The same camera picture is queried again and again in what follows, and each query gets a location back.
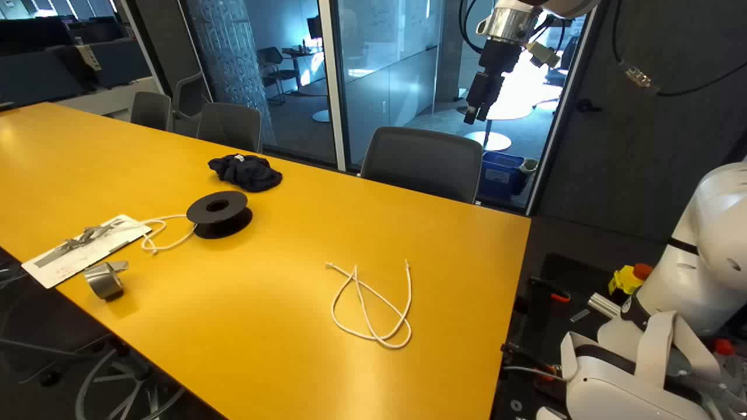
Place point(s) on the yellow red emergency button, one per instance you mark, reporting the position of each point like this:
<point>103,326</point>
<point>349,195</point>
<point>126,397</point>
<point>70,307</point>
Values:
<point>627,282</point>

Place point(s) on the black filament spool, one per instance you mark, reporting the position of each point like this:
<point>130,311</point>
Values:
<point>221,214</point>

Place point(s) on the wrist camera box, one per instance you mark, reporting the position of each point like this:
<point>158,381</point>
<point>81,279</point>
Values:
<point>545,55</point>

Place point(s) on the dark grey office chair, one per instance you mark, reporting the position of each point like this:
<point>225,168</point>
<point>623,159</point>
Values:
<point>153,111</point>
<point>423,165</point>
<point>189,95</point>
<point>230,128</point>

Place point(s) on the blue bin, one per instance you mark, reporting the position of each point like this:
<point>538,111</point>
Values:
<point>503,175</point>

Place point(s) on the black lounge chair behind glass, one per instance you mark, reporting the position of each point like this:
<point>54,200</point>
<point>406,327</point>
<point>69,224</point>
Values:
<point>273,67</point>

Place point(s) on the round white table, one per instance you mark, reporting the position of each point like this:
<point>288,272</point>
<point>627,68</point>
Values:
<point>489,140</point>

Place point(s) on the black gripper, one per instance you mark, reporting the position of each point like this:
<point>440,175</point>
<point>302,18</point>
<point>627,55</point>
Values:
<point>490,67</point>

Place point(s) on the red capped bottle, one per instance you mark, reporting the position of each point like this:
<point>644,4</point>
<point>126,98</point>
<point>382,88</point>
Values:
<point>724,349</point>

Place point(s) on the office chair grey star base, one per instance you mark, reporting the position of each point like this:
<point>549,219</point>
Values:
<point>117,381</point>

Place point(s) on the small grey adapter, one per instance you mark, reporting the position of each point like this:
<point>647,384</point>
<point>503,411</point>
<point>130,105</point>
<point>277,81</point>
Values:
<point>106,284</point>

